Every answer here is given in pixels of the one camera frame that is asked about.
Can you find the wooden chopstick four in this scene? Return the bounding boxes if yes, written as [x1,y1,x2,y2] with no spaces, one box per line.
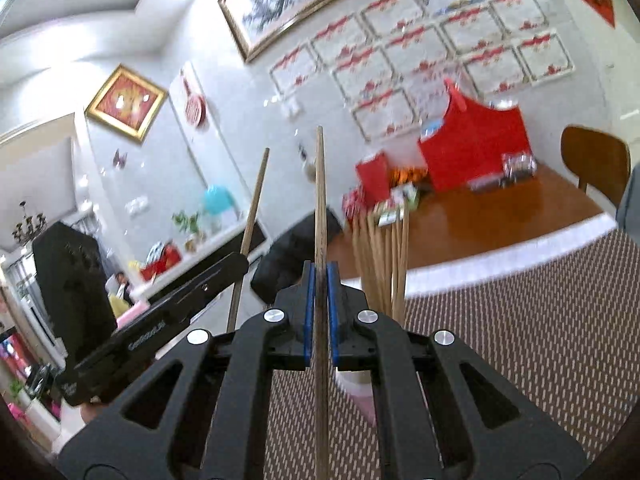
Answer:
[227,148,270,333]

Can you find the wooden chopstick ten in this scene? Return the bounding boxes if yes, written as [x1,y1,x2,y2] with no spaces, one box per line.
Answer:
[314,126,330,480]

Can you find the pink cylindrical cup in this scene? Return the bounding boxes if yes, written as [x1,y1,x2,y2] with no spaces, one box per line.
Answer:
[334,370,376,426]

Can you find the wooden chopstick six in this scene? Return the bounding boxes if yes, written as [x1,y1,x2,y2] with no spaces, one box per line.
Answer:
[390,219,400,316]

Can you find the wooden chopstick one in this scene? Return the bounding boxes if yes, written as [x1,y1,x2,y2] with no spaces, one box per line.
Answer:
[358,214,381,311]

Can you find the wooden chopstick seven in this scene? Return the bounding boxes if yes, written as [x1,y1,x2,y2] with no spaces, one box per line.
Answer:
[367,212,383,312]

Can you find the wooden chopstick two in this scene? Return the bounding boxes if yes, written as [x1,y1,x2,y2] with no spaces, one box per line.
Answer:
[397,202,410,325]

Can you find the left hand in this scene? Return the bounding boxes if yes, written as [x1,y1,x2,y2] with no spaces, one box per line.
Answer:
[79,398,108,425]

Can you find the brown polka dot tablecloth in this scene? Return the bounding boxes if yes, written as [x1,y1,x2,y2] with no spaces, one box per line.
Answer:
[264,230,639,479]

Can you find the red basket on cabinet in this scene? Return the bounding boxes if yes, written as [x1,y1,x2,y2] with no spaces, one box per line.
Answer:
[140,240,182,282]

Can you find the potted green plant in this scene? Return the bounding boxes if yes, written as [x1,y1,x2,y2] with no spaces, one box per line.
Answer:
[171,210,206,254]

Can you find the black jacket on chair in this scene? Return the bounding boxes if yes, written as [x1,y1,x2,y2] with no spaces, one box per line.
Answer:
[250,212,316,304]

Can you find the white sideboard cabinet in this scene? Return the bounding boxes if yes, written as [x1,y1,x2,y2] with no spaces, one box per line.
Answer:
[131,219,246,304]

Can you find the teal humidifier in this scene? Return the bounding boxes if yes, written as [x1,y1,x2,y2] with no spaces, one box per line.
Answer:
[202,185,239,231]

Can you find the green tray with items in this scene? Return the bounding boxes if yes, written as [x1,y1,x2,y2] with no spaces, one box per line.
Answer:
[372,183,420,226]

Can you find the grey jacket on chair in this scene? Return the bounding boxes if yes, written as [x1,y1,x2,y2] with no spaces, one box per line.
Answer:
[616,164,640,244]

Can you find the gold framed red picture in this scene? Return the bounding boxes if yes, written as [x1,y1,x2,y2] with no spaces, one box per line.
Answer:
[85,64,167,144]

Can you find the red soda can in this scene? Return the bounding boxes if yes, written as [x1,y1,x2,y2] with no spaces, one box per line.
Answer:
[342,188,367,224]

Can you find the plastic bag on table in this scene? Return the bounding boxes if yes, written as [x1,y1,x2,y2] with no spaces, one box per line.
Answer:
[501,152,538,186]

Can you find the red box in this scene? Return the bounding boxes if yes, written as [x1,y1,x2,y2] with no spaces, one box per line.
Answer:
[356,151,390,209]

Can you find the red gift bag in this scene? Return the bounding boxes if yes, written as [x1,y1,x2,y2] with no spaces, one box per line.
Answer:
[418,79,533,193]

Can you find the brown wooden chair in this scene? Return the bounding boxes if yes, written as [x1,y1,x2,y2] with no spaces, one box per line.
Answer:
[561,125,631,207]

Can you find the red round wall ornament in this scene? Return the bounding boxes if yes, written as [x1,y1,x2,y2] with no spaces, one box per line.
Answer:
[180,70,206,128]

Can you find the hanging wall brush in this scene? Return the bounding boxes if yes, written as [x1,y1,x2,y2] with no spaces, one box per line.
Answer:
[298,142,317,183]

